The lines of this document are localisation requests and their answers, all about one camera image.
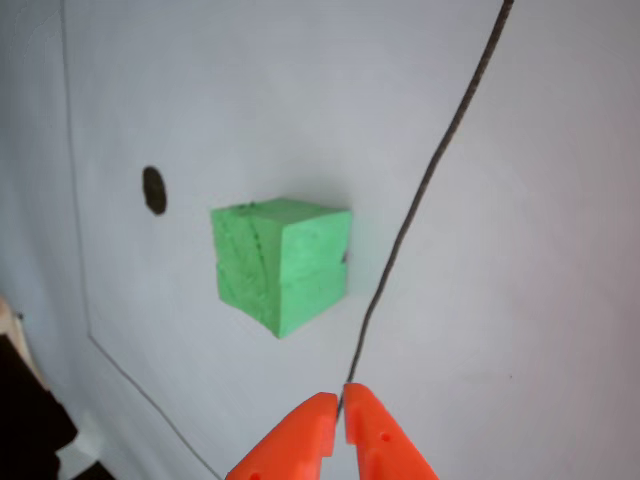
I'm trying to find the black bulky object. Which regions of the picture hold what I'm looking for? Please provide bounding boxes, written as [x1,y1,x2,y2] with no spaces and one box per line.
[0,329,80,480]

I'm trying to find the green wooden block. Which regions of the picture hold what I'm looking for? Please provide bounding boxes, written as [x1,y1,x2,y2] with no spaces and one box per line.
[210,196,353,341]

